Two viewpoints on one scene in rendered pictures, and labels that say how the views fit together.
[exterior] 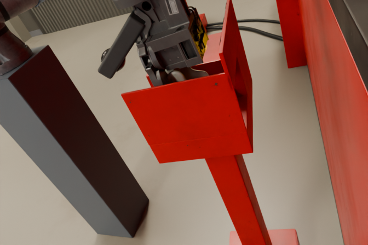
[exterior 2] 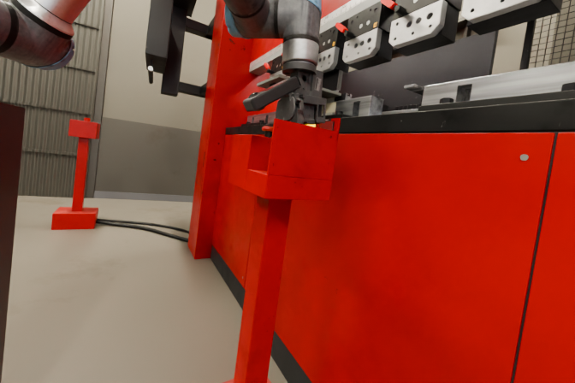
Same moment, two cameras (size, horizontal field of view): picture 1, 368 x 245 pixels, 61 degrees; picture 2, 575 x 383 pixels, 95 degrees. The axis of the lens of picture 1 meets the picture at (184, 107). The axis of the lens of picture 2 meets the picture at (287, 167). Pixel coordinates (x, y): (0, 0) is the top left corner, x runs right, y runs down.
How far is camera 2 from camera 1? 0.54 m
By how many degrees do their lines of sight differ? 60
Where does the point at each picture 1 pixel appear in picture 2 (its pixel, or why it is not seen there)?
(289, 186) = (226, 350)
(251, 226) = (268, 327)
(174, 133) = (292, 167)
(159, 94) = (299, 129)
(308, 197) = not seen: hidden behind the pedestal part
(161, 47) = (310, 102)
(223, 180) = (269, 255)
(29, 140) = not seen: outside the picture
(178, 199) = not seen: outside the picture
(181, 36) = (322, 101)
